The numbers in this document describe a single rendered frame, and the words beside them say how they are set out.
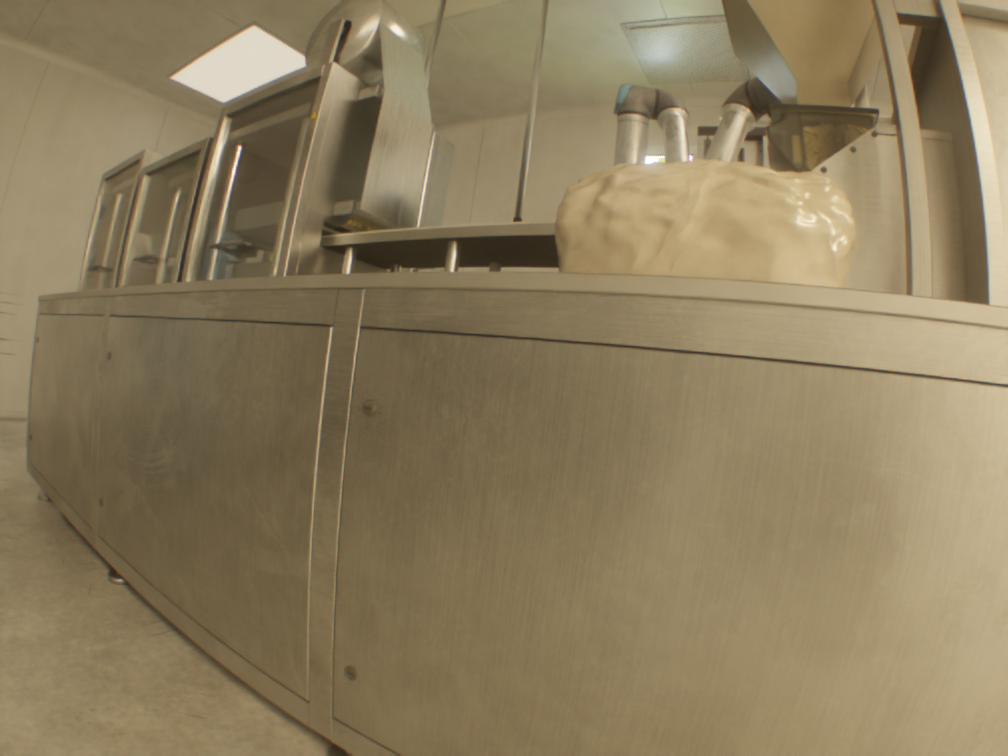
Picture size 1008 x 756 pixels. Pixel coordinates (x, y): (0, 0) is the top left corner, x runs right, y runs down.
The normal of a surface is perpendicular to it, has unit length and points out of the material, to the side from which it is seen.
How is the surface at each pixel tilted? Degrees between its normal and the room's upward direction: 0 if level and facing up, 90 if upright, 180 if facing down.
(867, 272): 90
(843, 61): 114
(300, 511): 90
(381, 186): 90
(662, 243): 97
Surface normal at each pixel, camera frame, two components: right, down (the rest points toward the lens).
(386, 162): 0.87, 0.10
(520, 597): -0.47, -0.07
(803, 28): -0.48, 0.33
